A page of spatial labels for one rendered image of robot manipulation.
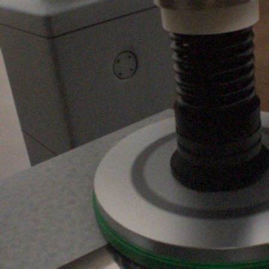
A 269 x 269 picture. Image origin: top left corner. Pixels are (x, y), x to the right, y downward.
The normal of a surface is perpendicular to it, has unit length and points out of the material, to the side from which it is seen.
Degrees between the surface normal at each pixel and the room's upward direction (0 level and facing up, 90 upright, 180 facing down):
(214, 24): 90
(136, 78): 90
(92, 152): 0
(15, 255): 0
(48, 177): 0
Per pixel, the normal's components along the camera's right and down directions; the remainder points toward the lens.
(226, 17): 0.13, 0.43
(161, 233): -0.14, -0.89
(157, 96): 0.58, 0.29
